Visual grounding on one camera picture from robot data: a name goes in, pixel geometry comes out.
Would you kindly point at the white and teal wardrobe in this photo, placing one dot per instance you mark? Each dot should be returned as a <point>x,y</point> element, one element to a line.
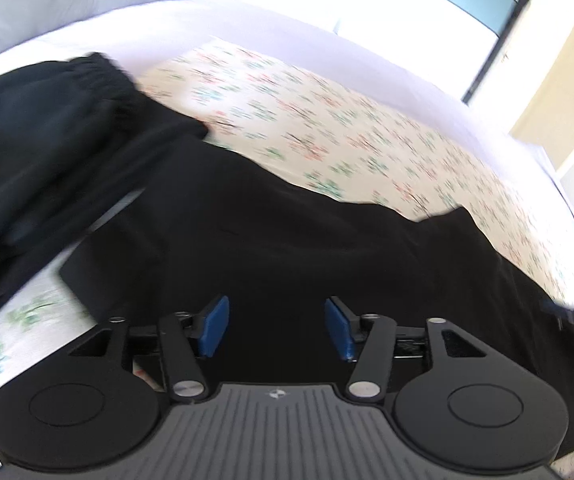
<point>392,10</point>

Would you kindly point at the purple bed sheet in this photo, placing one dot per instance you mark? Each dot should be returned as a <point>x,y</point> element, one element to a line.
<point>167,25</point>

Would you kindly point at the floral printed sheet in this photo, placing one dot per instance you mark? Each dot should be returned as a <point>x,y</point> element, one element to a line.
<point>317,120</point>

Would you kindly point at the cream door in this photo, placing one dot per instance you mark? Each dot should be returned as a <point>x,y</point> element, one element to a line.
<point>557,85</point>

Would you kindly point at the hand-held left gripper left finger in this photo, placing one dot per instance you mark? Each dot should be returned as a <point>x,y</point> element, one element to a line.
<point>214,327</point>

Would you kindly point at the black garment with elastic waistband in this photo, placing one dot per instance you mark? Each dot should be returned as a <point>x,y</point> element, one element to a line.
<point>42,150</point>

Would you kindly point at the black pants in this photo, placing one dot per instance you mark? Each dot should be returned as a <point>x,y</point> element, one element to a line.
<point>292,250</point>

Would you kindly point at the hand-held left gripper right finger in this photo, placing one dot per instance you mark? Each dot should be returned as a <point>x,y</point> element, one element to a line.
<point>337,327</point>

